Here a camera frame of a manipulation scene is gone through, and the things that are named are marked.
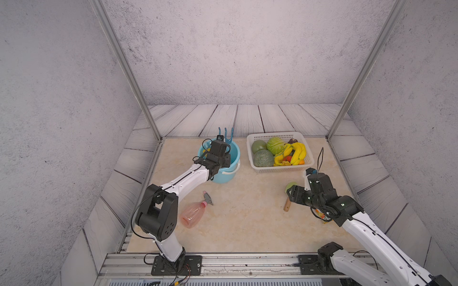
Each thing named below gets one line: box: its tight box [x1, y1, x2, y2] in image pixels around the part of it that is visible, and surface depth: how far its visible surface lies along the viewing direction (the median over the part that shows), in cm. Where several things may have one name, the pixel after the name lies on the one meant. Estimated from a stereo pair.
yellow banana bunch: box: [283, 141, 308, 166], surface depth 101 cm
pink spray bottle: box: [180, 190, 214, 229], surface depth 87 cm
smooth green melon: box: [251, 139, 267, 154], surface depth 107 cm
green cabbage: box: [266, 137, 285, 155], surface depth 101 cm
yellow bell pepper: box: [273, 151, 284, 167], surface depth 104 cm
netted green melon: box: [253, 148, 274, 167], surface depth 98 cm
